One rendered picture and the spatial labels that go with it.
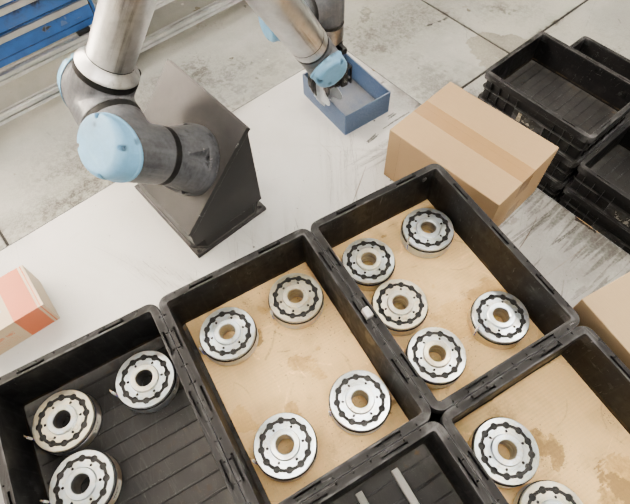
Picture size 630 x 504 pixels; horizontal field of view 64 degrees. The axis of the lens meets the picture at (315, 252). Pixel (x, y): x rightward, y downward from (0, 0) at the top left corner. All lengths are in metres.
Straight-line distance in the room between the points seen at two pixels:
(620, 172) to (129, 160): 1.55
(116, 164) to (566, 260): 0.97
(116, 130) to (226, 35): 2.05
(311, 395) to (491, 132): 0.70
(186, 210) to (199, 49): 1.84
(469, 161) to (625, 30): 2.18
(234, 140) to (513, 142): 0.61
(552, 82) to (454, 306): 1.17
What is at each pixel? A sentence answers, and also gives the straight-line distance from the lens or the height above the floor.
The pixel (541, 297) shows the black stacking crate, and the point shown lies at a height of 0.90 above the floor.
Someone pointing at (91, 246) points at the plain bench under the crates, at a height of 0.70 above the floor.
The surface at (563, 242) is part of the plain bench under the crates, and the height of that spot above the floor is 0.70.
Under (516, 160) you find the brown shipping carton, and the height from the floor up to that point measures 0.86.
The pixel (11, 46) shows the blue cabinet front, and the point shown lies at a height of 0.38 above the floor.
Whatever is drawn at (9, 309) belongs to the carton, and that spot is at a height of 0.77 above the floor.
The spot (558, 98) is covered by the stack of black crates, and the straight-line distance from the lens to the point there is 1.94.
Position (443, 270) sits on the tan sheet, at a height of 0.83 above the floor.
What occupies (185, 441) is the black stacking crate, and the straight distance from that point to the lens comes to 0.93.
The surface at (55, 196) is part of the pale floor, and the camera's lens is 2.44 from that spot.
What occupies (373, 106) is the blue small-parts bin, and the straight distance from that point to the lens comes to 1.40.
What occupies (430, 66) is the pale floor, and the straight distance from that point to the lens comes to 2.73.
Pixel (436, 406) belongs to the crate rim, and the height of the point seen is 0.93.
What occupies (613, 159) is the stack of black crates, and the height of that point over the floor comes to 0.38.
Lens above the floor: 1.71
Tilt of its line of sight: 60 degrees down
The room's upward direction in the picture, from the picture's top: 3 degrees counter-clockwise
